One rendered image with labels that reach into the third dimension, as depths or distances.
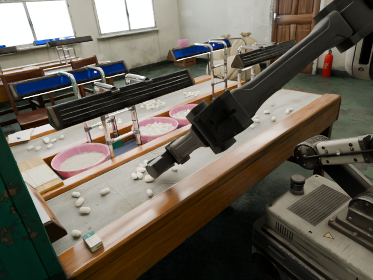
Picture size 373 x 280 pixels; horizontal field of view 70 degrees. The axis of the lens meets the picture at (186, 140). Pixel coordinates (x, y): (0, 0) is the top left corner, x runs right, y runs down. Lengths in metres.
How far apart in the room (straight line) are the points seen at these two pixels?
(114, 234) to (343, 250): 0.86
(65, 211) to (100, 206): 0.13
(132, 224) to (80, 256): 0.17
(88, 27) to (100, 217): 5.71
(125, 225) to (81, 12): 5.81
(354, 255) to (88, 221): 0.98
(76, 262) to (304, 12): 5.48
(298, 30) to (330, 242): 4.93
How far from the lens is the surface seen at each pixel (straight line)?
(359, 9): 0.70
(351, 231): 1.31
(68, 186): 1.17
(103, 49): 6.60
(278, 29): 6.02
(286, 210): 1.36
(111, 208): 1.02
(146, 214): 0.91
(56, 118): 0.94
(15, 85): 1.49
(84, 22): 6.44
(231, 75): 4.27
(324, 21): 0.65
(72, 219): 1.03
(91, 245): 0.84
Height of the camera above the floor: 1.36
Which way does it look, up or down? 27 degrees down
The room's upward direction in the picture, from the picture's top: 5 degrees counter-clockwise
